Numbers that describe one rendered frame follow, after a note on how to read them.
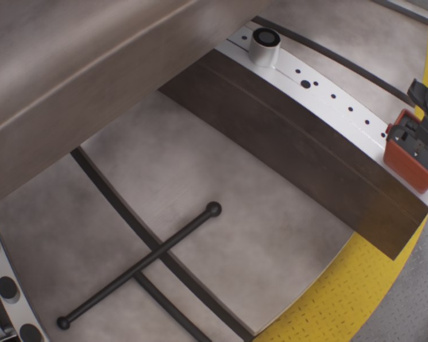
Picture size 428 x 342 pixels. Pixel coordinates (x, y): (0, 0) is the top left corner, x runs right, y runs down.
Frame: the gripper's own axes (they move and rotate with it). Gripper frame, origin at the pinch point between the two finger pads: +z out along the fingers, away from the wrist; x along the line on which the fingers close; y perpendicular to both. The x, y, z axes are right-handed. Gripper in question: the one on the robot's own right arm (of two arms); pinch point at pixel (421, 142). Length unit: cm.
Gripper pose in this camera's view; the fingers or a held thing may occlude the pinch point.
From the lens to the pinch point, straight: 166.9
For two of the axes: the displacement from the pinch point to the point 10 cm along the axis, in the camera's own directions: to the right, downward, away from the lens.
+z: -0.8, 4.8, 8.7
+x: 6.1, -6.7, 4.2
